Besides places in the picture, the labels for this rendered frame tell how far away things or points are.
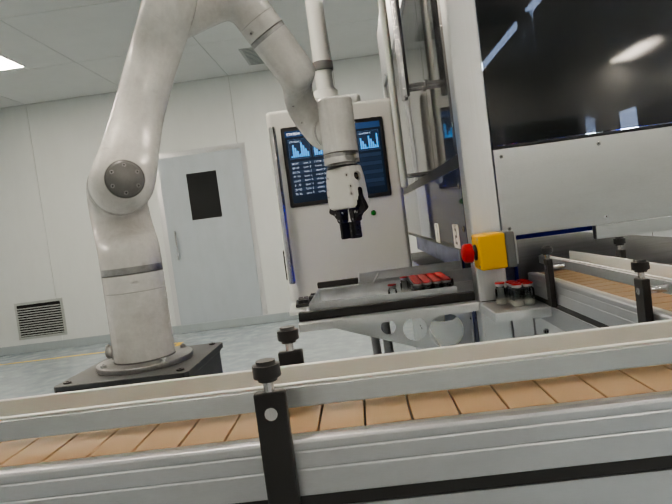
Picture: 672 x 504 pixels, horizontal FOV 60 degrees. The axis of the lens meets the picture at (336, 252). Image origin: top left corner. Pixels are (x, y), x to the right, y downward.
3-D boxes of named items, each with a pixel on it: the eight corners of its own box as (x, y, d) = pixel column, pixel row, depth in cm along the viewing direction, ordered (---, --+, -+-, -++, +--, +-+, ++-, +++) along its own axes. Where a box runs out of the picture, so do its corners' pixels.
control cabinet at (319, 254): (407, 281, 248) (384, 98, 243) (415, 286, 228) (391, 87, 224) (290, 297, 245) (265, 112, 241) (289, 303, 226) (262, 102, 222)
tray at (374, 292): (442, 287, 157) (441, 274, 157) (458, 301, 131) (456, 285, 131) (319, 302, 159) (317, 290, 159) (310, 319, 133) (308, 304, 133)
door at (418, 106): (420, 179, 219) (400, 23, 216) (436, 169, 173) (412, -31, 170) (418, 180, 219) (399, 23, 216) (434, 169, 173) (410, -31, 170)
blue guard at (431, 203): (402, 230, 324) (398, 198, 323) (470, 247, 130) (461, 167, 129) (401, 230, 324) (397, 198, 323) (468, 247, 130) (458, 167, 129)
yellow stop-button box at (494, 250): (508, 263, 122) (504, 230, 122) (517, 266, 115) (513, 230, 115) (472, 268, 123) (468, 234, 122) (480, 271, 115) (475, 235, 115)
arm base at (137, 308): (78, 380, 109) (63, 284, 108) (121, 356, 128) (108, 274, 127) (175, 369, 108) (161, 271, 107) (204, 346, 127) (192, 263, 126)
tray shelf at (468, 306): (459, 275, 196) (458, 269, 196) (515, 306, 126) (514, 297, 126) (319, 292, 198) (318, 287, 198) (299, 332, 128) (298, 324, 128)
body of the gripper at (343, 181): (368, 158, 137) (374, 205, 137) (339, 165, 144) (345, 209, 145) (344, 159, 132) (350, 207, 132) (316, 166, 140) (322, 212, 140)
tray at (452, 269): (461, 270, 191) (460, 260, 191) (477, 279, 165) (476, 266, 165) (359, 283, 192) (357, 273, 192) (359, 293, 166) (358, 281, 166)
